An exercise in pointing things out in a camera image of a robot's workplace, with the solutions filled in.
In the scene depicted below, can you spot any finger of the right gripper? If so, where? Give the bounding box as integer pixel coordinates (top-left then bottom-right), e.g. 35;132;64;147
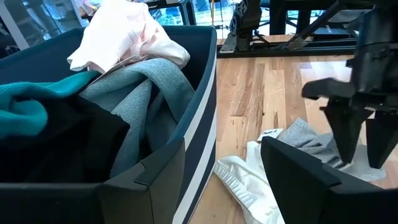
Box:
322;99;374;164
365;110;398;169

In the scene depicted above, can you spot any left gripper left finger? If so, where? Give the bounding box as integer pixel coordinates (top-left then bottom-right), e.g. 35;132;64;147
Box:
0;138;187;224

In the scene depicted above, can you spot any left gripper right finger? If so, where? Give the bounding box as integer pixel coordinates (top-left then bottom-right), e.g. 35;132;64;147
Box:
260;136;398;224

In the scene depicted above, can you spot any light grey garment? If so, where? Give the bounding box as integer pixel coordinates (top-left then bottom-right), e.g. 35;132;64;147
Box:
277;117;387;183

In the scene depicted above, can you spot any white garment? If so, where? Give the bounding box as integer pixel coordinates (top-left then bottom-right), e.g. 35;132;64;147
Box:
213;141;287;224

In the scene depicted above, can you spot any black garment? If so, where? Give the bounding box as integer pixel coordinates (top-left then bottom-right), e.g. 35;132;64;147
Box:
0;95;131;184

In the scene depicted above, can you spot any pile of clothes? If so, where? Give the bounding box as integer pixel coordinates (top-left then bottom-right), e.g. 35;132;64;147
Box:
79;58;197;179

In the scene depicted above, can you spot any teal garment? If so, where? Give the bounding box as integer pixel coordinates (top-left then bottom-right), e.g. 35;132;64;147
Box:
0;70;101;140

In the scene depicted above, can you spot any pale pink garment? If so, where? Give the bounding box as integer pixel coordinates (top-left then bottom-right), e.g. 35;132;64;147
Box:
67;0;191;75

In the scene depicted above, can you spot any small printed white label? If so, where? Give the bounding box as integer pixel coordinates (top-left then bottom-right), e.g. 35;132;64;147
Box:
257;128;285;142

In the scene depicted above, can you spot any navy white striped fabric basket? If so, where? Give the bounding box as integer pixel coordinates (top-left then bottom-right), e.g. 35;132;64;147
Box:
0;25;218;224

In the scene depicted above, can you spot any black aluminium frame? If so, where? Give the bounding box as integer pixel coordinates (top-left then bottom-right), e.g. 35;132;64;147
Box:
216;0;358;59

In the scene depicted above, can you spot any silver metal bracket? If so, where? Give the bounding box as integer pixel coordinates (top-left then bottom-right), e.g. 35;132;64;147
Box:
220;32;239;54

